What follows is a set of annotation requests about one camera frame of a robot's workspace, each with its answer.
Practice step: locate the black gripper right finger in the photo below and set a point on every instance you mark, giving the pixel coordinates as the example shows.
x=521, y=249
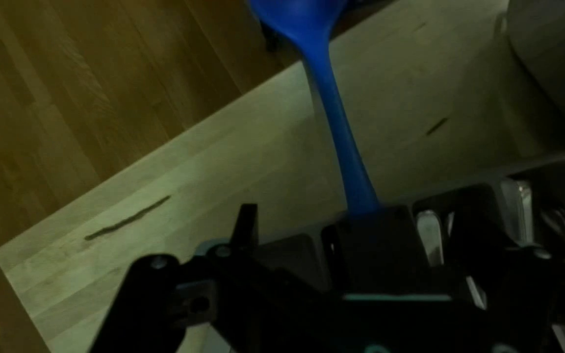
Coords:
x=464, y=306

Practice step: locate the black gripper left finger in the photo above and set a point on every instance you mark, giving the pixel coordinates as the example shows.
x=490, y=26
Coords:
x=282, y=300

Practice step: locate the blue plastic serving spoon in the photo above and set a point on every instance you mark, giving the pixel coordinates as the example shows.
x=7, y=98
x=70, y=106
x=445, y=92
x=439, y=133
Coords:
x=333, y=110

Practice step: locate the grey cutlery tray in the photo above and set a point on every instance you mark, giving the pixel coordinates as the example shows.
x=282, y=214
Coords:
x=557, y=171

